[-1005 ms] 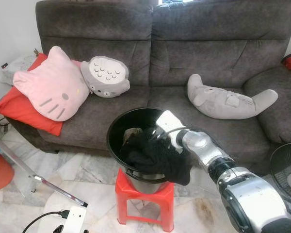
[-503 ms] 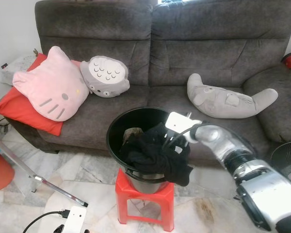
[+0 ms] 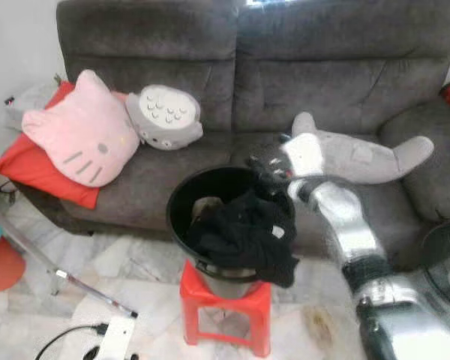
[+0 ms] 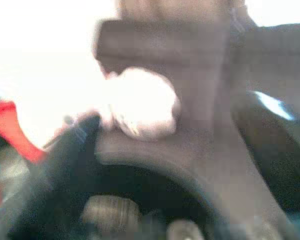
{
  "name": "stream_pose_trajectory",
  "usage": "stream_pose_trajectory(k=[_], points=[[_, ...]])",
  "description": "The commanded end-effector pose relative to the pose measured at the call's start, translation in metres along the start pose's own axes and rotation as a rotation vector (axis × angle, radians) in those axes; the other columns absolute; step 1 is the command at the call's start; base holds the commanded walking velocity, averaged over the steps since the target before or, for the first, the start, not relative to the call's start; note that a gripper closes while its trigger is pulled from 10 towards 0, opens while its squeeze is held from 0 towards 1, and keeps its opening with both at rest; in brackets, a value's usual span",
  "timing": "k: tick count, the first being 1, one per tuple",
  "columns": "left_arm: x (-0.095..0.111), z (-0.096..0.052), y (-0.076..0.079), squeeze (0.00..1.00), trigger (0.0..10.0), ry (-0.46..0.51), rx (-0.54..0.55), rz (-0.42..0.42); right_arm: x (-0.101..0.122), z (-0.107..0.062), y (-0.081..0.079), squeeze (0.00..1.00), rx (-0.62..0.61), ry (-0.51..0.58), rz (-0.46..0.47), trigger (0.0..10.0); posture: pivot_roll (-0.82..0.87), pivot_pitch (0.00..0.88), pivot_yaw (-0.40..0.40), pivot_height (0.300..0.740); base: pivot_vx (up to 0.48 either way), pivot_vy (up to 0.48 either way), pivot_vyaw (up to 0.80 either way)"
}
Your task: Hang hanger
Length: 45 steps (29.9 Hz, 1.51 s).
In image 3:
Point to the red bin with teal liner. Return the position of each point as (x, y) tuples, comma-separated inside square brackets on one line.
[(4, 274)]

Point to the red plastic stool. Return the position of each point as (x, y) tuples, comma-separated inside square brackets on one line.
[(195, 296)]

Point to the grey round plush toy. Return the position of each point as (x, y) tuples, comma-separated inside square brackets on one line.
[(165, 120)]

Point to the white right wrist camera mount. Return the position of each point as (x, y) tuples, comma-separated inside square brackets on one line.
[(304, 154)]

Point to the grey long plush toy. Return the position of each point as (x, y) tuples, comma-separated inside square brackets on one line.
[(367, 157)]

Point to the light grey pillow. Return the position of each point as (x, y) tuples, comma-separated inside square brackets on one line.
[(30, 101)]

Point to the dark grey fabric sofa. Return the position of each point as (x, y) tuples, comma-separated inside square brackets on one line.
[(322, 82)]

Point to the black garment with white label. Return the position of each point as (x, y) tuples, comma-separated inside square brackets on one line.
[(244, 240)]

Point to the pink cat face cushion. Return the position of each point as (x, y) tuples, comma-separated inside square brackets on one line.
[(79, 135)]

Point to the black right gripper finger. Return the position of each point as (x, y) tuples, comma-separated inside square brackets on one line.
[(261, 178), (260, 160)]

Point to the brown garment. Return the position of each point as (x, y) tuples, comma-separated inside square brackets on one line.
[(204, 208)]

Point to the red cushion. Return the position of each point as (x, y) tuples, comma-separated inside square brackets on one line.
[(30, 176)]

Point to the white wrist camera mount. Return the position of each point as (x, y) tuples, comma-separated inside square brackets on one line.
[(118, 337), (304, 154)]

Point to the black floor fan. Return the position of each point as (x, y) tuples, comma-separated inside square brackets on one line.
[(446, 262)]

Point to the black plastic bucket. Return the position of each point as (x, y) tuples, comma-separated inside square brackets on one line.
[(184, 217)]

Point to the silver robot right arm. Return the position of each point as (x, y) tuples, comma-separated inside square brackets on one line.
[(352, 225)]

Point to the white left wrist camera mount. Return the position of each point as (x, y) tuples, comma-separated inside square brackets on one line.
[(118, 337)]

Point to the silver metal clothes rack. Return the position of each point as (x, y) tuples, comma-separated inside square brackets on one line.
[(97, 292)]

